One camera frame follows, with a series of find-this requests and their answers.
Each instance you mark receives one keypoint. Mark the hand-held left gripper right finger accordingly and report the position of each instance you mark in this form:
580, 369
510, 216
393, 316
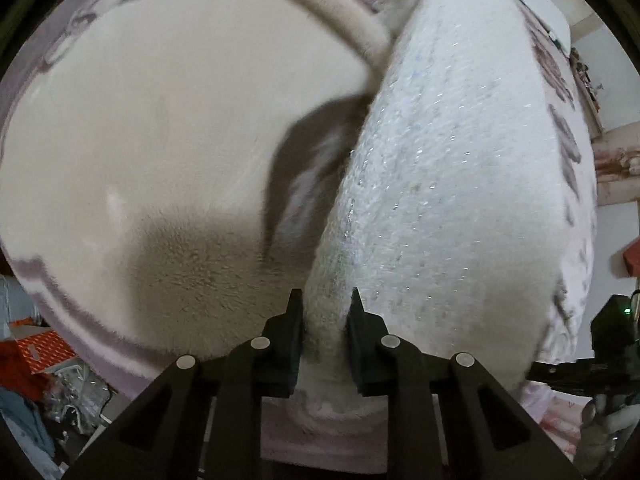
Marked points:
357, 345

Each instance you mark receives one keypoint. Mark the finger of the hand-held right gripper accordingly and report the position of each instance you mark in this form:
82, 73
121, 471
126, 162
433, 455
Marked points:
565, 376

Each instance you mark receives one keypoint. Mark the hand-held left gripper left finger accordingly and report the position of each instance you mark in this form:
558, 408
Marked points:
292, 340

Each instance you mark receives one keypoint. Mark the white fuzzy jacket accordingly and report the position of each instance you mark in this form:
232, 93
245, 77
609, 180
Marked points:
450, 185

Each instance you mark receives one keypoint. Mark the person's right hand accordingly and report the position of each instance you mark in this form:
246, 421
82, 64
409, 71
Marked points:
597, 425

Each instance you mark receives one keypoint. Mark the red cloth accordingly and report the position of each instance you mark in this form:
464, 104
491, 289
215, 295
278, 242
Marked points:
632, 262

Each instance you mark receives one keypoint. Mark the pink floral curtain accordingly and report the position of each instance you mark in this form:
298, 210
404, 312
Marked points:
617, 165

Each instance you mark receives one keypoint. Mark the clear plastic bag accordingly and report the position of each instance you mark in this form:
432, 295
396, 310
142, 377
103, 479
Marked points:
77, 397

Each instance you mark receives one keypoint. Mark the white nightstand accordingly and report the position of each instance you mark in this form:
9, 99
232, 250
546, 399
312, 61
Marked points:
595, 120

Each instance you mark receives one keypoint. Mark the floral plush blanket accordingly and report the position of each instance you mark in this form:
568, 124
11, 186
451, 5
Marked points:
150, 135

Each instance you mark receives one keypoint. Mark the orange box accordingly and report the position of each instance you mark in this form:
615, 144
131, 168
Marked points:
37, 352

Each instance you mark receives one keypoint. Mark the clutter of small nightstand items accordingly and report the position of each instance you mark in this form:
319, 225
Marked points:
584, 77

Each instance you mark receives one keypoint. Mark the light blue cloth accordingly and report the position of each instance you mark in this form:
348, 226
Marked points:
22, 420

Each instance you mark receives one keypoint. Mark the white pillow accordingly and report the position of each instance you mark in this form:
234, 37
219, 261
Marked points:
542, 7

